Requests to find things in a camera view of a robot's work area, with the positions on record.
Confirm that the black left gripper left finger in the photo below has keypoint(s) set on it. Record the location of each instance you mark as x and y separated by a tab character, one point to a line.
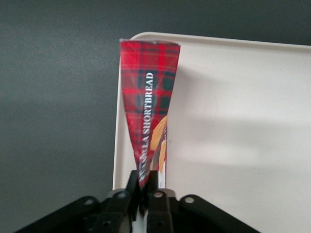
119	208

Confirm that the red tartan shortbread cookie box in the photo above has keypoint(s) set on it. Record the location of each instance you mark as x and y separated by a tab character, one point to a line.
148	80

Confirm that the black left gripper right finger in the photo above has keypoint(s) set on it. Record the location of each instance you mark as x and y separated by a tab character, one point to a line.
159	208

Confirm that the white rectangular tray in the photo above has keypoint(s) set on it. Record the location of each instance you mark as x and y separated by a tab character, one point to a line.
230	121

